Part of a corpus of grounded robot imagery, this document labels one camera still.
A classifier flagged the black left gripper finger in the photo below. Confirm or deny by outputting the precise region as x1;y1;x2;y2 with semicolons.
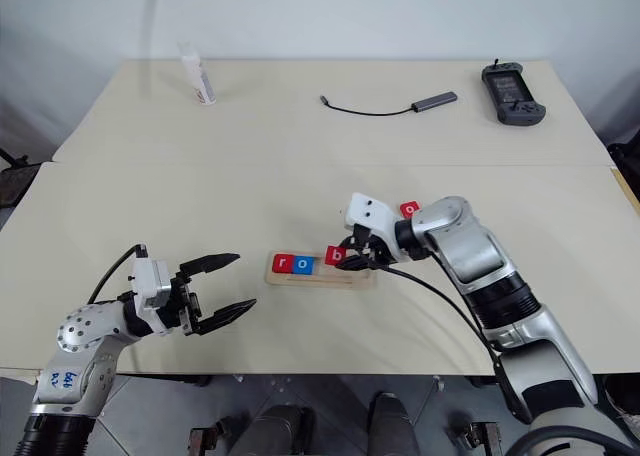
179;251;241;278
191;298;258;337

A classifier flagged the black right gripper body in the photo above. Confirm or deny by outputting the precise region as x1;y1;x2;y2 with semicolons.
348;223;400;269

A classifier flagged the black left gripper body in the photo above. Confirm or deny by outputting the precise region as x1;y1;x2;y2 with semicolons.
158;269;205;337

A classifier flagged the wooden letter tray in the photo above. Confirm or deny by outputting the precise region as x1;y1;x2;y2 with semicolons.
262;250;376;291

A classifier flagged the dark rounded robot foot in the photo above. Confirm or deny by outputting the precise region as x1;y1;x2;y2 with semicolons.
232;404;317;456
367;392;417;456

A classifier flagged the white squeeze tube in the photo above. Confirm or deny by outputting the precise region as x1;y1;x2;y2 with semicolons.
177;40;217;107

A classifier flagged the dark grey handheld controller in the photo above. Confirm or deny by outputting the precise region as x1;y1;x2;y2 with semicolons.
480;58;547;126

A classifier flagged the black stand beside table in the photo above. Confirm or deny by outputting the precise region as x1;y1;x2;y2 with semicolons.
0;147;45;210

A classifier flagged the black object beside table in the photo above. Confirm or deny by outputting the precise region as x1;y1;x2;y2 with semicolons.
606;139;640;203

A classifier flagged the dark round bin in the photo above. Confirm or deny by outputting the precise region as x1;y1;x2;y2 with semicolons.
598;374;640;430

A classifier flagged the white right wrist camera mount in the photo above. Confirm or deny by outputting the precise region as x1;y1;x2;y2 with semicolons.
343;191;402;251

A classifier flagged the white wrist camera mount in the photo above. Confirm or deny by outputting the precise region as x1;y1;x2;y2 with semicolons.
343;191;402;251
128;254;175;338

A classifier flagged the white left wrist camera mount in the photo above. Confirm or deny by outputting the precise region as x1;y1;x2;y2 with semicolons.
128;254;175;338

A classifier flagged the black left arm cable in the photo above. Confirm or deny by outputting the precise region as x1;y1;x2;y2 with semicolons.
89;244;151;305

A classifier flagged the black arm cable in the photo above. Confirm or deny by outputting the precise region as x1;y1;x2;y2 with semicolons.
89;244;151;305
377;263;534;425

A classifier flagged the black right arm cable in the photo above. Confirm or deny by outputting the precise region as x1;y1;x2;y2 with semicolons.
377;263;534;425

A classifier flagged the grey usb hub with cable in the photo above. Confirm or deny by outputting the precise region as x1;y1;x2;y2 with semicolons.
319;91;459;117

